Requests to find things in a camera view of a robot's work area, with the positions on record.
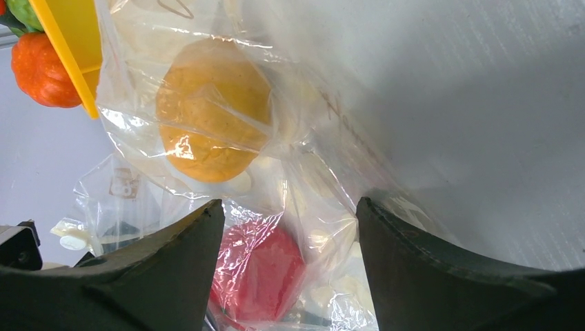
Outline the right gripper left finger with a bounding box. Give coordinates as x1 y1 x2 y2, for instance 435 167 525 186
1 199 225 330

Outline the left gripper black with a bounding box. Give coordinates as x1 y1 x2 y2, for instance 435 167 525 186
1 220 43 271

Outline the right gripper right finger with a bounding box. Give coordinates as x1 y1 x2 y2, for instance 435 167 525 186
356 197 584 330

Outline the red apple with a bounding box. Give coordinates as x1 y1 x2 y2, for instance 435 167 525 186
210 222 306 330

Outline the orange pumpkin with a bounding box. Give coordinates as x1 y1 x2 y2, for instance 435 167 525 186
11 32 81 108

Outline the yellow orange potato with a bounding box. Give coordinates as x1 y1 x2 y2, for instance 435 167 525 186
156 38 272 183

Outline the clear zip top bag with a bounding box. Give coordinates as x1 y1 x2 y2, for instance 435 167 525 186
52 1 437 330

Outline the green cabbage ball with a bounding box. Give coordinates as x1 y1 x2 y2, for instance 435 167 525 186
1 0 44 32

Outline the yellow plastic tray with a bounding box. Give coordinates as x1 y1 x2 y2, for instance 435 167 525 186
30 0 102 119

